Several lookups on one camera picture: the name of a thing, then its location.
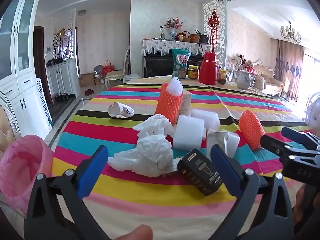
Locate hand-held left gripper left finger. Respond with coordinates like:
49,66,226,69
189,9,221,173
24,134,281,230
25,145,110,240

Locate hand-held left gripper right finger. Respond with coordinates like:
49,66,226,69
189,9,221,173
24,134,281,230
209,144,294,240

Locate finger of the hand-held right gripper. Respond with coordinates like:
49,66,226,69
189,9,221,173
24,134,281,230
281,127,320,152
260,134,296,157

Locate black cardboard box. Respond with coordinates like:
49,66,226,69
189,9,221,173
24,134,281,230
176,148,224,196

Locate white paper packet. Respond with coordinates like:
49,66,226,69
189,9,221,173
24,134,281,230
206,128,241,161

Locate large white foam roll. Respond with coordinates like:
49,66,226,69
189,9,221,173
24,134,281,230
173,114,206,151

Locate small white foam roll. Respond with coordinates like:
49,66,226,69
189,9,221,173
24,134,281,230
191,108,221,132

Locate white plastic bag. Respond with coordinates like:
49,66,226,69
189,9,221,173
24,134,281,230
107,114,176,178

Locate pink lined waste bin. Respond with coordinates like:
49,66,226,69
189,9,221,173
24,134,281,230
0,134,54,216

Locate person's right hand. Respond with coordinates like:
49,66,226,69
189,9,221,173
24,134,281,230
292,184,320,233

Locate person's left hand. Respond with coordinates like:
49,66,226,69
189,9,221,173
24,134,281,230
117,224,153,240

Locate tan leather ornate chair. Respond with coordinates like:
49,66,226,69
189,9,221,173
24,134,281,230
303,92,320,131
0,89,23,153

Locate white patterned paper cup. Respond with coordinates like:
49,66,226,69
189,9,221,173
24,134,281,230
108,102,135,119

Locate brown patterned curtains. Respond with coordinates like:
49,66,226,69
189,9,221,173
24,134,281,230
275,38,304,103

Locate cream ornate sofa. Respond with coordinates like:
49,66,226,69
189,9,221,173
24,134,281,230
226,54,284,96

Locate white ceramic teapot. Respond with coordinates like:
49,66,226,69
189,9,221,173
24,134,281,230
233,68,258,91

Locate striped colourful tablecloth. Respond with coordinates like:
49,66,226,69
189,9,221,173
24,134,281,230
51,76,320,240

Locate orange foam net with tissue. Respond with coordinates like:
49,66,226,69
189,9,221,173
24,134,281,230
154,77,185,125

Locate small yellow lidded jar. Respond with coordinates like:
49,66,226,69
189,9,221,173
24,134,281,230
217,69,229,84

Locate white lattice panel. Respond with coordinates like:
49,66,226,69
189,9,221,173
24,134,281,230
36,79,54,128

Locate brown cardboard box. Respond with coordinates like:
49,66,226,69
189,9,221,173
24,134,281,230
78,73,96,88

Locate yellow labelled jar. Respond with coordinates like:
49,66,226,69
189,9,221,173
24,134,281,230
187,65,200,80

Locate red thermos jug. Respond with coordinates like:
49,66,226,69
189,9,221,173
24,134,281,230
199,52,222,85

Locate cream cushioned dining chair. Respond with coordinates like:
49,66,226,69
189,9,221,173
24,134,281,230
104,47,132,89

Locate low white shoe cabinet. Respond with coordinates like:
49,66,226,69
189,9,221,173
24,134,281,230
46,60,81,101

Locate round white stool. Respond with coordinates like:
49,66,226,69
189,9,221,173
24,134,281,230
122,74,141,84

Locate red gift bag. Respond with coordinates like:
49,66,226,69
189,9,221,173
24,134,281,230
102,60,115,75

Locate crystal chandelier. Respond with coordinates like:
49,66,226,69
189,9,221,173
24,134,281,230
279,21,302,44

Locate green snack bag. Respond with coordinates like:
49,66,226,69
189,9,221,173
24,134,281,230
171,48,192,79

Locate tall white glass-door cabinet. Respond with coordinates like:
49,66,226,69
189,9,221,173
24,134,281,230
0,0,54,140

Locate black piano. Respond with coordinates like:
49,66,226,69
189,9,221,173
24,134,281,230
143,52,210,79

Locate dark brown handbag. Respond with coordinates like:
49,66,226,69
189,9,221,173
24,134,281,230
195,29,209,44

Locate red hanging knot ornament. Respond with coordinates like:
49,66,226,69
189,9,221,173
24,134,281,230
207,4,221,53

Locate red brown basket bag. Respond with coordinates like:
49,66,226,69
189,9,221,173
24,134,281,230
176,31,192,43

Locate floral lace piano cover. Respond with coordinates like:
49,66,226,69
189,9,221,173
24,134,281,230
141,39,212,57

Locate pink flower bouquet vase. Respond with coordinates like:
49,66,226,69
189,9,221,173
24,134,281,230
164,17,184,41

